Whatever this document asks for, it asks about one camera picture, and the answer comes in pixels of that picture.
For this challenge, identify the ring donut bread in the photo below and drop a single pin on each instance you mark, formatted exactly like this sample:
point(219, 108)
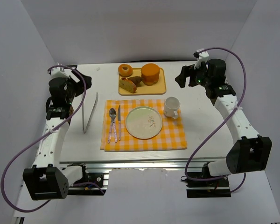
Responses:
point(125, 70)

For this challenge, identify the sliced bread loaf piece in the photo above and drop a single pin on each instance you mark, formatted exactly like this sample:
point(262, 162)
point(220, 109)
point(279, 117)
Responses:
point(127, 85)

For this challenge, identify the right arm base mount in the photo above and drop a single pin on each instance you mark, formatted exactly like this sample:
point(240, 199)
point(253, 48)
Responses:
point(198, 187)

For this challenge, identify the tall orange round cake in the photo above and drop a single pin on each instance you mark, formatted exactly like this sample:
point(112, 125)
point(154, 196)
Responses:
point(150, 74)

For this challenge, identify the brown chocolate croissant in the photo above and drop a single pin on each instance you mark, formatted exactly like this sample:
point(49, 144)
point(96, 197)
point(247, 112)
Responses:
point(136, 80)

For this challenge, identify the yellow serving tray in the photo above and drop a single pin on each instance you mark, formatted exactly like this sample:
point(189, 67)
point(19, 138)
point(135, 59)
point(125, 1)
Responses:
point(156, 89)

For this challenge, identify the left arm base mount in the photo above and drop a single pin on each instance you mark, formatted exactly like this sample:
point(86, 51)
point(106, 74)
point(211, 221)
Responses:
point(91, 183)

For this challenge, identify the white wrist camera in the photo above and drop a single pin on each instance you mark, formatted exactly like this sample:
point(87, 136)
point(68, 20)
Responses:
point(63, 73)
point(201, 56)

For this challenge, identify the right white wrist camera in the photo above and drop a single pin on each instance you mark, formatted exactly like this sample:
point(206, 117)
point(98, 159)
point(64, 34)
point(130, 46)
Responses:
point(201, 56)

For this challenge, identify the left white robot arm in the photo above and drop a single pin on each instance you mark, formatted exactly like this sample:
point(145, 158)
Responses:
point(46, 180)

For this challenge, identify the yellow checkered cloth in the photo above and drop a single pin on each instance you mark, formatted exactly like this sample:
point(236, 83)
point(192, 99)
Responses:
point(171, 136)

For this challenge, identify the aluminium frame rail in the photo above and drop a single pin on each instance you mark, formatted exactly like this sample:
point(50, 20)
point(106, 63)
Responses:
point(170, 164)

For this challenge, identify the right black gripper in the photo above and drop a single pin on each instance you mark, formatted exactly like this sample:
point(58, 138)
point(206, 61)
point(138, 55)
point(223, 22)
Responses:
point(190, 76)

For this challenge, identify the pale green ceramic plate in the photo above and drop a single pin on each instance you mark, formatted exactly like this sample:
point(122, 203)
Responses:
point(143, 122)

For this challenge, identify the pink handled knife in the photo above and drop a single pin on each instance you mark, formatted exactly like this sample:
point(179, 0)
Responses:
point(119, 121)

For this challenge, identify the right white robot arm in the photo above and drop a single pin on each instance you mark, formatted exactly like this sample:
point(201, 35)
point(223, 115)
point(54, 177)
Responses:
point(250, 151)

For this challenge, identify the metal serving tongs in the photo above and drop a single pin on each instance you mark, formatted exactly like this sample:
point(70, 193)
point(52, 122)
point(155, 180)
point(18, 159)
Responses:
point(85, 126)

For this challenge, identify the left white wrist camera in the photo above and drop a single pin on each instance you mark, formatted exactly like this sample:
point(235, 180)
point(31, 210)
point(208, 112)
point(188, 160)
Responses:
point(63, 73)

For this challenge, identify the white mug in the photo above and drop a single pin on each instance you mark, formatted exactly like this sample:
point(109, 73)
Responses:
point(171, 107)

